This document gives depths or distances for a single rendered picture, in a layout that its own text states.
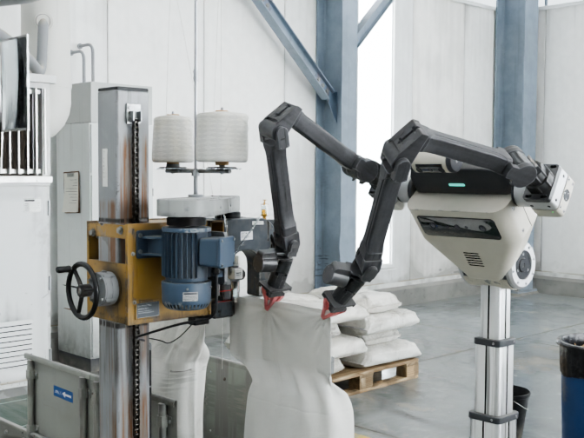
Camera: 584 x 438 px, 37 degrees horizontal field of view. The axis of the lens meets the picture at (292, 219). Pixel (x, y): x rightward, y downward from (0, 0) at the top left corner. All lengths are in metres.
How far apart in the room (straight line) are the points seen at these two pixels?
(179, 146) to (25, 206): 2.78
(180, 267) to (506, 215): 0.99
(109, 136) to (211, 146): 0.33
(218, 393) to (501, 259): 1.40
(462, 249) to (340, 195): 5.84
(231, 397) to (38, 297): 2.35
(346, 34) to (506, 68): 3.28
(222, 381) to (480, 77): 8.14
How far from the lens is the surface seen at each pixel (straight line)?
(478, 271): 2.96
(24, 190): 5.60
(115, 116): 2.77
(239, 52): 8.34
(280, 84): 8.66
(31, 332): 5.70
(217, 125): 2.70
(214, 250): 2.59
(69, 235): 6.93
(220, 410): 3.68
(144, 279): 2.77
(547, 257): 11.50
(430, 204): 2.87
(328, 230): 8.97
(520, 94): 11.43
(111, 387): 2.87
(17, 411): 4.37
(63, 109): 6.09
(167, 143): 2.92
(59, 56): 6.10
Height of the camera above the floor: 1.50
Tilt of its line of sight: 3 degrees down
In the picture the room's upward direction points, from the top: straight up
